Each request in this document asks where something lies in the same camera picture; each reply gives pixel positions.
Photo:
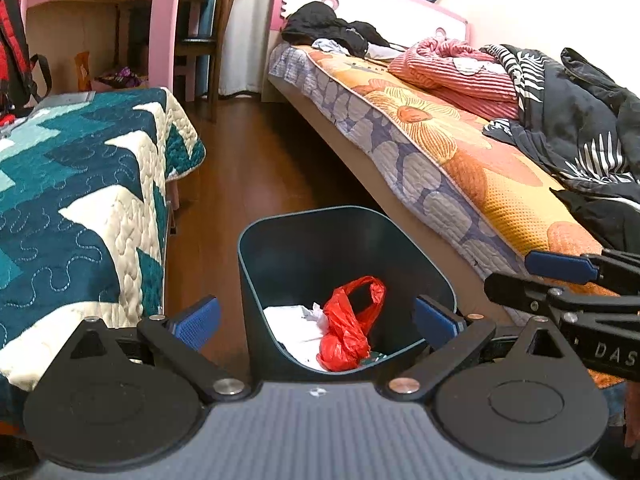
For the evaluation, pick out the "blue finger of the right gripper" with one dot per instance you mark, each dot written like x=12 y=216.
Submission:
x=514 y=291
x=574 y=269

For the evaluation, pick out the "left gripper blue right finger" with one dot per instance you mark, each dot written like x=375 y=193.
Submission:
x=436 y=324

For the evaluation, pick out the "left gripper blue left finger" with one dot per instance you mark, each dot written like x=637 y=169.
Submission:
x=198 y=323

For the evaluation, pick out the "red plastic bag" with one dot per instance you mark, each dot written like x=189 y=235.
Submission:
x=345 y=345

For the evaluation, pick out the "white paper towel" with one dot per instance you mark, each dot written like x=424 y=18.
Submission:
x=299 y=330

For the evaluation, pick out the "dark teal trash bin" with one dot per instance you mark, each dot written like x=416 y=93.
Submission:
x=300 y=259

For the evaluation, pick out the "orange floral bed quilt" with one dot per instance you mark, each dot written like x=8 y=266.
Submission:
x=484 y=199

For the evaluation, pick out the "dark patterned clothing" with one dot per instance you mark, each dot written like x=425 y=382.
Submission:
x=582 y=128

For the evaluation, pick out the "teal cream zigzag quilt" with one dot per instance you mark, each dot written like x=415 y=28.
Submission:
x=84 y=213

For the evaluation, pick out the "red striped blanket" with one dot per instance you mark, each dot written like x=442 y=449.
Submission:
x=459 y=74

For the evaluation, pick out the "white curtain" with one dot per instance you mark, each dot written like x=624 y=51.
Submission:
x=244 y=48

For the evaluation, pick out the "pink white headboard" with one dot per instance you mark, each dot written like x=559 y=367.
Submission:
x=403 y=22

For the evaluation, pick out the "orange snack bag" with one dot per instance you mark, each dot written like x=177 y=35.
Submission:
x=84 y=79

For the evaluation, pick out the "red black backpack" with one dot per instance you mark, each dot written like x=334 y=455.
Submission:
x=23 y=77

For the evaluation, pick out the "black clothing on bed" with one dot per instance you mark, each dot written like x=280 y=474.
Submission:
x=316 y=20

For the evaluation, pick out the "dark wooden chair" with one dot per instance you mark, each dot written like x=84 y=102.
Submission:
x=211 y=46

